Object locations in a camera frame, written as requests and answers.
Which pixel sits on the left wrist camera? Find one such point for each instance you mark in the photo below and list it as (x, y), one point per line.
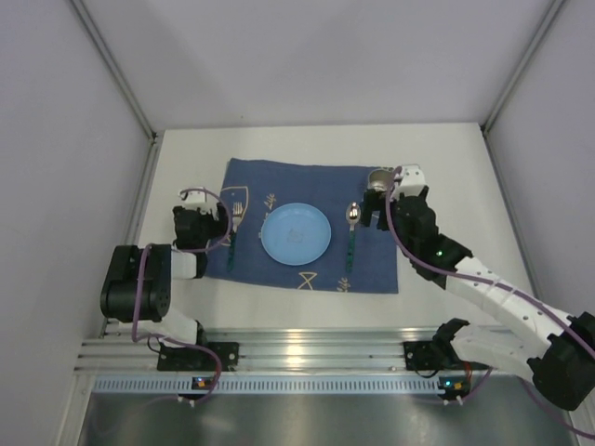
(193, 197)

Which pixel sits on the blue plastic plate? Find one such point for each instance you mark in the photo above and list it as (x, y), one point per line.
(296, 234)

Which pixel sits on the aluminium rail beam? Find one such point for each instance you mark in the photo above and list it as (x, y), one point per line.
(290, 351)

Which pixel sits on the blue cloth placemat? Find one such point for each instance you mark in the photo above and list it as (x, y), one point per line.
(263, 186)

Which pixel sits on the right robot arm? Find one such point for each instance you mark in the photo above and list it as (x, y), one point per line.
(550, 348)

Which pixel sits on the beige cup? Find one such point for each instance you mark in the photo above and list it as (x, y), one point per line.
(380, 179)

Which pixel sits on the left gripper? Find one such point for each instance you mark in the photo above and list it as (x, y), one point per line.
(218, 219)

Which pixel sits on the spoon with blue handle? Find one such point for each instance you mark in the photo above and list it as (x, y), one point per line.
(353, 215)

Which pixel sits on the perforated cable duct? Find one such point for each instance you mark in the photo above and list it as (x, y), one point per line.
(235, 384)

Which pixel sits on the black handled knife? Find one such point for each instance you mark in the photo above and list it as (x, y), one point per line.
(236, 219)

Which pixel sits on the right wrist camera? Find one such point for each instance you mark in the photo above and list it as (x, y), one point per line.
(409, 179)

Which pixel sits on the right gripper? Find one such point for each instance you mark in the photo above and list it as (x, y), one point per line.
(377, 207)

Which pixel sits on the frame post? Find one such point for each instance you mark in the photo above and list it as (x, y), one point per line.
(522, 65)
(109, 61)

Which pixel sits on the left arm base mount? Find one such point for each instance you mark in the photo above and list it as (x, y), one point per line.
(193, 360)

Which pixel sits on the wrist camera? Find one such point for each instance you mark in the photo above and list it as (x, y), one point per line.
(193, 197)
(409, 179)

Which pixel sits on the right frame post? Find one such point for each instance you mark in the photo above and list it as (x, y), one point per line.
(522, 65)

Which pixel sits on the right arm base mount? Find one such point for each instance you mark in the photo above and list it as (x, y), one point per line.
(421, 356)

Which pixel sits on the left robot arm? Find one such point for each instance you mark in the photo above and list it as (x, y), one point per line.
(137, 289)

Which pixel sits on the left frame post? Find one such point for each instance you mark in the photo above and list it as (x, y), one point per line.
(109, 61)

